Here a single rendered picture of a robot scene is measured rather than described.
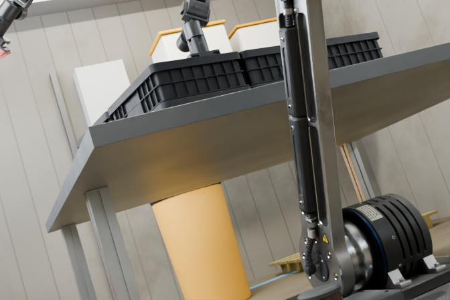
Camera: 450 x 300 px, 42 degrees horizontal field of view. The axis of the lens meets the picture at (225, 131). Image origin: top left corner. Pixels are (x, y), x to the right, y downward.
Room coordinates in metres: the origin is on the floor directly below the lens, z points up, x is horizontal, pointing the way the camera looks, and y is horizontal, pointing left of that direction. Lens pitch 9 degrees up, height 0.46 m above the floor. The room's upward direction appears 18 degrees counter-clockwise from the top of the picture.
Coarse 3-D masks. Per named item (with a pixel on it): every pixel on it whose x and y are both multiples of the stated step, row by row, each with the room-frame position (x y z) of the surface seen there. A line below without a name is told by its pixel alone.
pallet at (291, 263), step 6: (426, 216) 4.13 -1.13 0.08; (426, 222) 4.13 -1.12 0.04; (282, 258) 4.39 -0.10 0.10; (288, 258) 4.23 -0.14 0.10; (294, 258) 4.08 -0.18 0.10; (300, 258) 3.95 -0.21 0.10; (270, 264) 4.33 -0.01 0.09; (276, 264) 4.26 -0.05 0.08; (282, 264) 4.16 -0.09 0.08; (288, 264) 4.27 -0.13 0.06; (294, 264) 4.19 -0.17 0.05; (300, 264) 4.12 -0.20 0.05; (282, 270) 4.38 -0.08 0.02; (288, 270) 4.30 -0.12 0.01; (294, 270) 4.22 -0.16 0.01; (300, 270) 4.14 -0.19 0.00
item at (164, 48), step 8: (208, 24) 4.01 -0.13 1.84; (216, 24) 4.06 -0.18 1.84; (160, 32) 3.88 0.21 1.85; (168, 32) 3.90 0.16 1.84; (176, 32) 3.95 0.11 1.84; (208, 32) 4.02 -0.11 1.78; (216, 32) 4.04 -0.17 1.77; (224, 32) 4.06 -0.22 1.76; (160, 40) 3.94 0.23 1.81; (168, 40) 3.91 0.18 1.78; (176, 40) 3.93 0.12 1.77; (208, 40) 4.01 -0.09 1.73; (216, 40) 4.03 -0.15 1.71; (224, 40) 4.05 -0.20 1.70; (152, 48) 4.13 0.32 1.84; (160, 48) 3.99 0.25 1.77; (168, 48) 3.90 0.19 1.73; (176, 48) 3.92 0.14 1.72; (216, 48) 4.02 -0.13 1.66; (224, 48) 4.05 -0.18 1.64; (152, 56) 4.22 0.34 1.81; (160, 56) 4.04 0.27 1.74; (168, 56) 3.90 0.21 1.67; (176, 56) 3.91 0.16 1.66; (184, 56) 3.93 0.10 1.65
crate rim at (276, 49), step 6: (258, 48) 1.71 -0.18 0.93; (264, 48) 1.73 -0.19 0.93; (270, 48) 1.74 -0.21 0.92; (276, 48) 1.75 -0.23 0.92; (240, 54) 1.69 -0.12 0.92; (246, 54) 1.69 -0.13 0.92; (252, 54) 1.70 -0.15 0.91; (258, 54) 1.71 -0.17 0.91; (264, 54) 1.72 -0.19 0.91; (240, 60) 1.70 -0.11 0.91
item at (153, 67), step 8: (200, 56) 1.60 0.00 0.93; (208, 56) 1.62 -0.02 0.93; (216, 56) 1.63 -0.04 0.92; (224, 56) 1.65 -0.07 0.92; (232, 56) 1.66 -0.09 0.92; (152, 64) 1.53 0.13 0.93; (160, 64) 1.53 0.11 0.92; (168, 64) 1.55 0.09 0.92; (176, 64) 1.56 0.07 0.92; (184, 64) 1.57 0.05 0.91; (192, 64) 1.58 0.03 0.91; (200, 64) 1.60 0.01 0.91; (144, 72) 1.56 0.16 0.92; (152, 72) 1.53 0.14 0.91; (136, 80) 1.62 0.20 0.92; (144, 80) 1.58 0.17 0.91; (128, 88) 1.67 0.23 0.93; (136, 88) 1.63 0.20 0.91; (120, 96) 1.73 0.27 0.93; (128, 96) 1.69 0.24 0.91; (112, 104) 1.80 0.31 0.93; (120, 104) 1.75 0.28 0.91; (112, 112) 1.82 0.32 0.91
